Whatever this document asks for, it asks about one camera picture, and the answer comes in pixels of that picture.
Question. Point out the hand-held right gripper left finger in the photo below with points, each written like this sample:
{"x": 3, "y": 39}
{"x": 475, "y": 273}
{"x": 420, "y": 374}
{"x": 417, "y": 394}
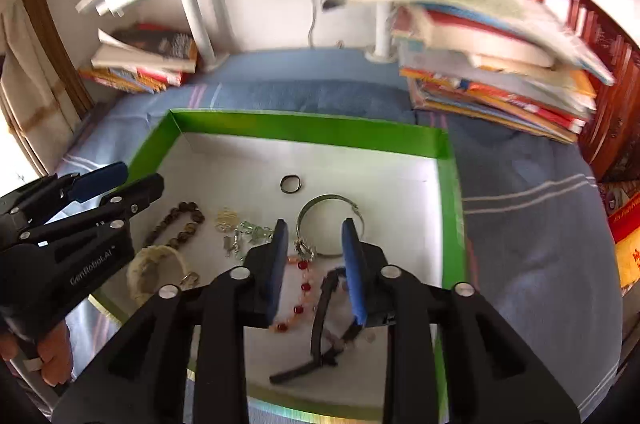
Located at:
{"x": 277, "y": 264}

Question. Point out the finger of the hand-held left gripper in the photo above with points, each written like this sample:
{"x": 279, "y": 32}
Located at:
{"x": 140, "y": 194}
{"x": 97, "y": 181}

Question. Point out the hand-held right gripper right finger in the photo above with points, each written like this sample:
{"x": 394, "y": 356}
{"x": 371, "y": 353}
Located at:
{"x": 352, "y": 269}

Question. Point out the silver bangle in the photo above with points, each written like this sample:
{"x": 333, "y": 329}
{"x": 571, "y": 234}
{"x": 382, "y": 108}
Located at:
{"x": 325, "y": 197}

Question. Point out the green cardboard box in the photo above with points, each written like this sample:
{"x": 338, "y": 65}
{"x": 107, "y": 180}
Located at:
{"x": 350, "y": 169}

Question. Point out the person's left hand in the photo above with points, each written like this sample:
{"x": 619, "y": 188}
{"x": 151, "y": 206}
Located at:
{"x": 55, "y": 354}

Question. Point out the beige curtain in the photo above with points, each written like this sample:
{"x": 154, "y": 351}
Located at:
{"x": 25, "y": 79}

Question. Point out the small stack of books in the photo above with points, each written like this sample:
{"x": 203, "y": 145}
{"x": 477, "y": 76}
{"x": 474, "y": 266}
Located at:
{"x": 145, "y": 54}

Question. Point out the blue striped cloth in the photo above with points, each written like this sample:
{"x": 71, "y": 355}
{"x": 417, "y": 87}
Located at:
{"x": 525, "y": 229}

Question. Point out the tall stack of books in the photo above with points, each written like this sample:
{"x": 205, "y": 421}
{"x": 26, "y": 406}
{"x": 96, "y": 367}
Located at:
{"x": 500, "y": 89}

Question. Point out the red and yellow bag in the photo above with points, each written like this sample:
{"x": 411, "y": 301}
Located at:
{"x": 627, "y": 244}

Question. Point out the red wooden headboard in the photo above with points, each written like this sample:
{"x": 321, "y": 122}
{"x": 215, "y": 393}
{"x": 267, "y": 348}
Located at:
{"x": 610, "y": 54}

